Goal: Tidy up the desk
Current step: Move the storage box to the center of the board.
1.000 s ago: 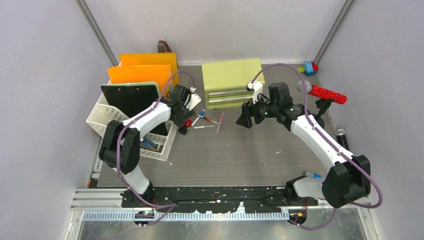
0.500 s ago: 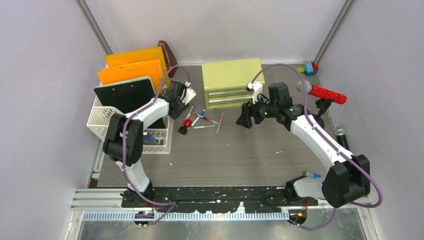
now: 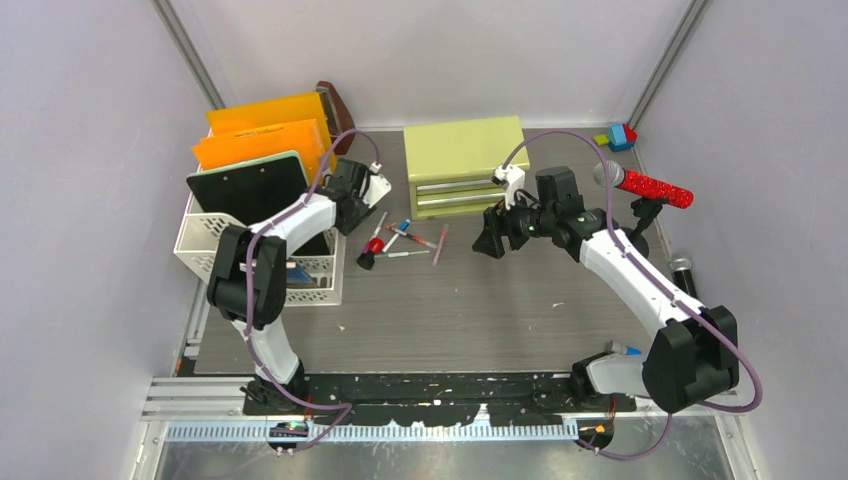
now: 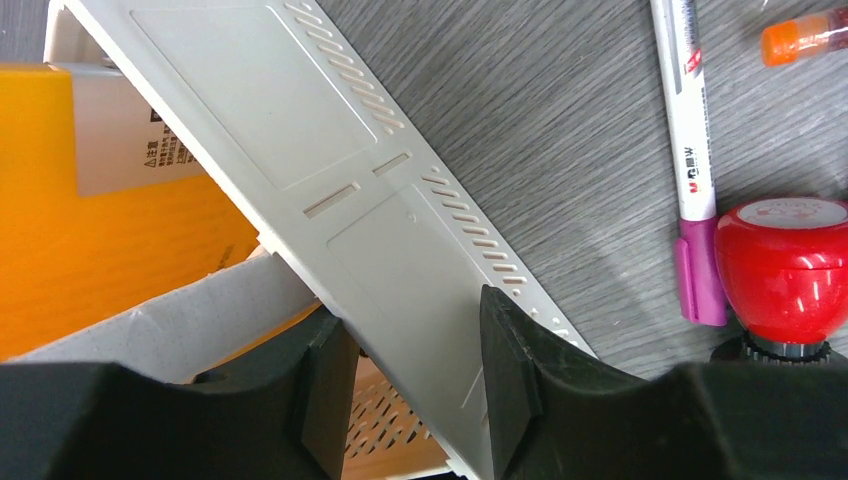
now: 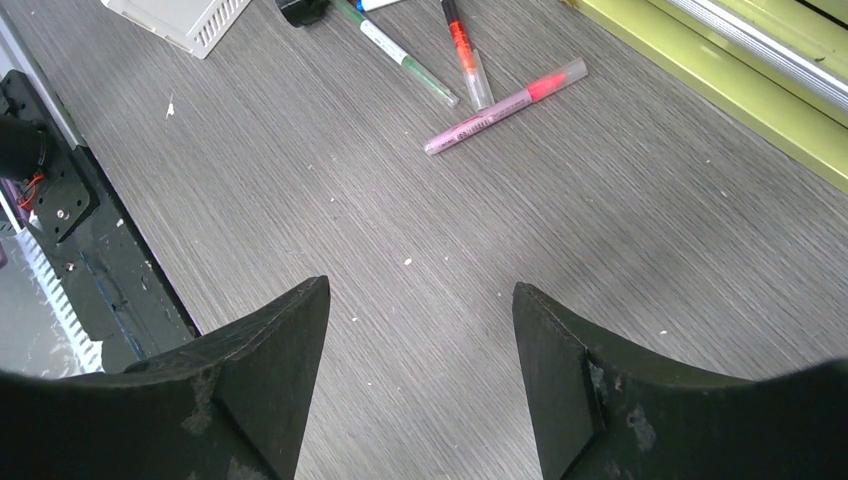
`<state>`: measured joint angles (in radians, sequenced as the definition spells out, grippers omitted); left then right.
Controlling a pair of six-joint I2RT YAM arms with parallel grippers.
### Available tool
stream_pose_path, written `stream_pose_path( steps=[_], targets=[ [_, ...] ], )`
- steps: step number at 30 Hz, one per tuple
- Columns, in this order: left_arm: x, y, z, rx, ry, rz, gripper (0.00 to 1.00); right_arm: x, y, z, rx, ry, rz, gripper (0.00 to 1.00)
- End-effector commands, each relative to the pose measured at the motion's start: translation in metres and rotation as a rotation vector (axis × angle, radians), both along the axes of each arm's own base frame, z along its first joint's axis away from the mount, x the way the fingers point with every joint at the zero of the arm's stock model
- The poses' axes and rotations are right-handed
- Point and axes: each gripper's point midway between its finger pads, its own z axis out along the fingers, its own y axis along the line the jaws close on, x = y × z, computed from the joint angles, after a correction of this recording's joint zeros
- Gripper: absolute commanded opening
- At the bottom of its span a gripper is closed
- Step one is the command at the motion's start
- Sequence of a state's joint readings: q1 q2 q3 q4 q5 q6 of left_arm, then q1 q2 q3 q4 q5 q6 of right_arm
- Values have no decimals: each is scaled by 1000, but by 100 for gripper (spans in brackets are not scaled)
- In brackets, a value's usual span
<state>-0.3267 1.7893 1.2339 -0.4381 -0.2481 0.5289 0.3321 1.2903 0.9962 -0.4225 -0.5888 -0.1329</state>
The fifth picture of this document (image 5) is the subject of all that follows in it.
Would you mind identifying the blue cap white marker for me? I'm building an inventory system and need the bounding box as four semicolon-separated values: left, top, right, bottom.
353;0;402;13

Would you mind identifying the pink highlighter pen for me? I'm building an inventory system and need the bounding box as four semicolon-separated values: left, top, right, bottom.
423;58;588;156

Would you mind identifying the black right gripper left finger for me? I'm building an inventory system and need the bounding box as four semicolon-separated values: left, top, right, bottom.
1;276;331;479

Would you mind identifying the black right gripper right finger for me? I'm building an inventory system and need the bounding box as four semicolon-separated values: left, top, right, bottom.
512;282;847;479

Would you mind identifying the orange red marker pen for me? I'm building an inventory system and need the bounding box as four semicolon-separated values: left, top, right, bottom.
440;0;494;111

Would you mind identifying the red black stamp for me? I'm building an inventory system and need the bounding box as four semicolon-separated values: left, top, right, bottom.
274;0;329;28

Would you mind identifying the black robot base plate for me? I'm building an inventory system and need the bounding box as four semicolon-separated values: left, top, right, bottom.
1;70;198;373

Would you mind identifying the green metal drawer cabinet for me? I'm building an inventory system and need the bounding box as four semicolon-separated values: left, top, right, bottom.
570;1;847;191

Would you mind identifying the white plastic file rack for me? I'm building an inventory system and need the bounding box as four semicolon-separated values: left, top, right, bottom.
101;0;250;59

